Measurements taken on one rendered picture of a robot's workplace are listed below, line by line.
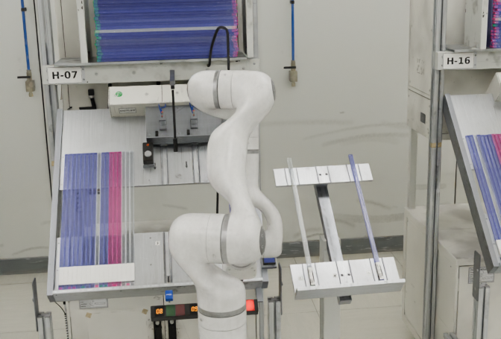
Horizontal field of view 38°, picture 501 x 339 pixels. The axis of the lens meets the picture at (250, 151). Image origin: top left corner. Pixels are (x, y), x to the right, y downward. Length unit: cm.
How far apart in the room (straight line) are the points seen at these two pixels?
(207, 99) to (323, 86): 245
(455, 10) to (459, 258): 96
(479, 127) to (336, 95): 158
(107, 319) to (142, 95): 82
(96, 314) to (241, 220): 117
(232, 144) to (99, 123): 100
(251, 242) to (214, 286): 15
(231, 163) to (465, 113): 133
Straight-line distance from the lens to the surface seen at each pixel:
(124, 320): 280
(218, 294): 179
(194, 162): 261
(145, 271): 243
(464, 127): 286
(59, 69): 273
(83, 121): 274
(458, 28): 306
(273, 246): 205
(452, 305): 301
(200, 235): 174
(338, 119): 434
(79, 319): 281
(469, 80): 310
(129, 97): 268
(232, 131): 181
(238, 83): 186
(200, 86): 188
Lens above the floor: 169
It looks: 14 degrees down
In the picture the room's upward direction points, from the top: 1 degrees counter-clockwise
